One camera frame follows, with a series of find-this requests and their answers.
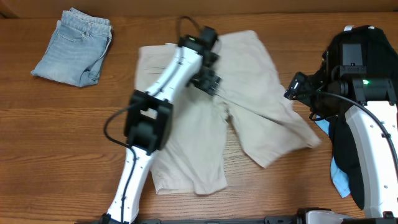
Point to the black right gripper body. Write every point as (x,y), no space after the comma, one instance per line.
(311,97)

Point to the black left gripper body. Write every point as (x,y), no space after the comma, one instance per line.
(207,83)

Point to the beige khaki shorts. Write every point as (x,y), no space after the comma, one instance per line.
(249,98)

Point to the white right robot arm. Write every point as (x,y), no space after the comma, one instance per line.
(361,108)

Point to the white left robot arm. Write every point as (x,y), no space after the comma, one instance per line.
(149,118)

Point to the black shirt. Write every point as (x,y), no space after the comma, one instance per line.
(367,48)

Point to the light blue garment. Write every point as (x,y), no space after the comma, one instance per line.
(338,177)

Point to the folded light blue jeans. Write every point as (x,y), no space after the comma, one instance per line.
(76,51)

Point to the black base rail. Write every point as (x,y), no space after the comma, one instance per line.
(303,216)

